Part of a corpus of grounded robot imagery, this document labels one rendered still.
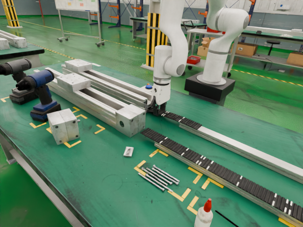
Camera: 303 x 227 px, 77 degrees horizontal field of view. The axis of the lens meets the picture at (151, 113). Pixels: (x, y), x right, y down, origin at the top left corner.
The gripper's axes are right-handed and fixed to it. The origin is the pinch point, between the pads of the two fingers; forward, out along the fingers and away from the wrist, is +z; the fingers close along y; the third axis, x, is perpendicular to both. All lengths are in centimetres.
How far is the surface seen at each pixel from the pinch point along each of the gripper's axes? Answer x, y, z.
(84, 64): 64, 0, -9
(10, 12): 995, 260, 22
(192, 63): 121, 274, 52
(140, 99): 8.6, -4.9, -4.9
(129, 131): -2.3, -24.0, -0.3
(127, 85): 25.8, 2.4, -5.1
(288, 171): -58, -2, 1
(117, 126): 5.1, -23.9, 0.9
